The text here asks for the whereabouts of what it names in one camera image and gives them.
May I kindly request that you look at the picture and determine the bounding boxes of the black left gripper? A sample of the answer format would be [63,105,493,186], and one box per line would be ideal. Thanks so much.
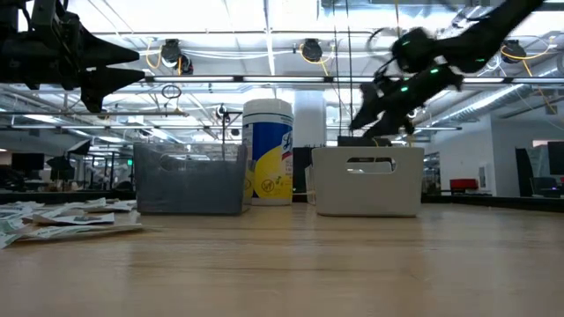
[0,20,146,114]

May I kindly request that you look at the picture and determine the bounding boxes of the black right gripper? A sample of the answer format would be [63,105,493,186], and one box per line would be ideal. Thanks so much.
[349,64,464,139]

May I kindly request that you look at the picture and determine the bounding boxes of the Lysol wipes canister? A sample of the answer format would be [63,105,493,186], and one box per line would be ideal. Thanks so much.
[241,98,295,207]

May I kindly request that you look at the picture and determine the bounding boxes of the white building column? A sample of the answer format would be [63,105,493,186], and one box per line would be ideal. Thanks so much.
[293,90,328,147]

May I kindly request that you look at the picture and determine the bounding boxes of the black monitor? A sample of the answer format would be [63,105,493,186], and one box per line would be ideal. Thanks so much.
[46,155,77,181]
[11,151,46,172]
[65,138,93,156]

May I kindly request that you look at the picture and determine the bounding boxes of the long ceiling light bar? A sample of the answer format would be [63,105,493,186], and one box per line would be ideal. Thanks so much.
[143,74,564,85]

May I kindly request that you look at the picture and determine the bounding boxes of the red box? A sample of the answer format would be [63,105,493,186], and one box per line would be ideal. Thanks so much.
[449,177,479,192]

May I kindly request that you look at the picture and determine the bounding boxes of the left pile of paper packets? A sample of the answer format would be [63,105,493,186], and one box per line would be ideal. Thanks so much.
[85,198,137,213]

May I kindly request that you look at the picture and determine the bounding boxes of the white blue square packet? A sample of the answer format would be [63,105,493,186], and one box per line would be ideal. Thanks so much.
[0,206,45,221]
[33,210,116,226]
[0,200,45,210]

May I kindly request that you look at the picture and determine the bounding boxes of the black standing panel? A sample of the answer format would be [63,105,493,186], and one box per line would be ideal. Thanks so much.
[514,147,535,198]

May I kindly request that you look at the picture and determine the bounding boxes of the black hanging cables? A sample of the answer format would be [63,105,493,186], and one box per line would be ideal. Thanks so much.
[330,0,355,138]

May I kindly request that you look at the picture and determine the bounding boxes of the black ceiling cord reel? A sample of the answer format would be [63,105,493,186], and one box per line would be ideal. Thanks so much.
[159,38,183,63]
[301,38,324,63]
[501,38,528,63]

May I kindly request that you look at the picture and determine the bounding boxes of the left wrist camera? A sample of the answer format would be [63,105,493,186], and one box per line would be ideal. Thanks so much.
[28,0,68,29]

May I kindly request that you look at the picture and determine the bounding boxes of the black wall screen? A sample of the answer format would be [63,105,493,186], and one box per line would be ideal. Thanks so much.
[546,140,564,176]

